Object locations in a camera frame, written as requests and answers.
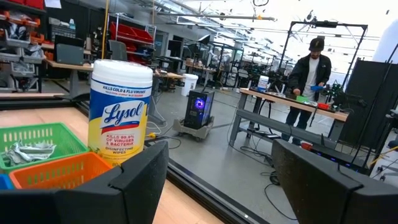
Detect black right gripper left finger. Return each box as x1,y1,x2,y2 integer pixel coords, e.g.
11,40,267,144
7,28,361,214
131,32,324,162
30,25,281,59
0,140,170,224

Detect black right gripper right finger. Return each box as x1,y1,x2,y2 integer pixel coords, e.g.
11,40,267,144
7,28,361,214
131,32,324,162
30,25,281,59
271,139,398,224

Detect orange plastic basket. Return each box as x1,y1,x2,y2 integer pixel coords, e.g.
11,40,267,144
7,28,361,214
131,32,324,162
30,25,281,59
9,151,114,190

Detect green plastic basket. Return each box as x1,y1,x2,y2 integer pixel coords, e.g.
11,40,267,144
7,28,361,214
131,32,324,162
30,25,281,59
0,122,91,174

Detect black power strip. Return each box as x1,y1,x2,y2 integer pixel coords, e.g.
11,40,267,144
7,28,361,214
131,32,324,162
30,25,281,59
247,128,282,141

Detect blue plastic basket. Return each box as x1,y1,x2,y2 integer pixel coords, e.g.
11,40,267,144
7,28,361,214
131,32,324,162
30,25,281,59
0,173,15,190

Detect disinfecting wipes canister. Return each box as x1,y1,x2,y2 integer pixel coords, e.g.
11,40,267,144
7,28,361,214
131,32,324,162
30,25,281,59
88,58,154,166

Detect black partition panel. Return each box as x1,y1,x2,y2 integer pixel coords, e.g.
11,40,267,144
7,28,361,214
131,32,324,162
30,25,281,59
338,58,398,150

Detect grey dolly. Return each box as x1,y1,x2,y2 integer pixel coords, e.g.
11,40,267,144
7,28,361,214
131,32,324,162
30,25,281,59
172,116,216,142

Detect person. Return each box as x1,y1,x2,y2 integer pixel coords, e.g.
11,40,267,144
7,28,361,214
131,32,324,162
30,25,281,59
281,37,333,146

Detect small white canister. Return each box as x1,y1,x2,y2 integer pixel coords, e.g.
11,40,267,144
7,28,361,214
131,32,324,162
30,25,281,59
257,75,270,91

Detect wooden desk grey leg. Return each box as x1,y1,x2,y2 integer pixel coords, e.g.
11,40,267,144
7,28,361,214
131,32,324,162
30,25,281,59
42,58,95,101

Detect white trash bin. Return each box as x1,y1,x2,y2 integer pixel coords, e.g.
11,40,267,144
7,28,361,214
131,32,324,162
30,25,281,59
180,73,200,97

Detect black equipment case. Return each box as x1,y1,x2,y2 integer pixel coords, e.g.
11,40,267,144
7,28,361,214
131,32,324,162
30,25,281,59
53,34,86,67

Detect grey office chair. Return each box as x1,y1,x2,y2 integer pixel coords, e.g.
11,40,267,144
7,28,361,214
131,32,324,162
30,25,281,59
107,39,129,62

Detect parts shelving unit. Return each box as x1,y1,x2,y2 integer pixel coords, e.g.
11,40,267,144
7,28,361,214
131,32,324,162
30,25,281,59
0,0,48,93

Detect red shelf bins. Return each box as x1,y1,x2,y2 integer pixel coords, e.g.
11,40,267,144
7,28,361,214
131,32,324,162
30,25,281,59
109,21,155,45

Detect yellow monitor cable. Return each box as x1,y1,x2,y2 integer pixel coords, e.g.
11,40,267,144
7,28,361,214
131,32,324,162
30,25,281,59
369,145,398,166

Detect wooden workbench grey frame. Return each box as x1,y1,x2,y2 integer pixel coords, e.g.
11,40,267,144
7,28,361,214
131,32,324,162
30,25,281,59
228,88,350,147

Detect black floor cable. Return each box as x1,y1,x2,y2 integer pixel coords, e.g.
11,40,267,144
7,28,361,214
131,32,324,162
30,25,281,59
154,133,183,151

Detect white floor cable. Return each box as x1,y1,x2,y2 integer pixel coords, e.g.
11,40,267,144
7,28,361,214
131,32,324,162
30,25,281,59
146,93,169,135

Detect black computer purple ring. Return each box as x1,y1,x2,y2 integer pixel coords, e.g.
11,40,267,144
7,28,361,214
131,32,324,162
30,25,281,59
183,90,216,130

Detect black station frame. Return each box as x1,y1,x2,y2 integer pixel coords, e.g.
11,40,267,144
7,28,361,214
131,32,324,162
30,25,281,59
277,20,369,90

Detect yellow hanging cable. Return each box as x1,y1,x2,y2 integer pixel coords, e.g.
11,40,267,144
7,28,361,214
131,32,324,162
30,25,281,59
101,0,110,60

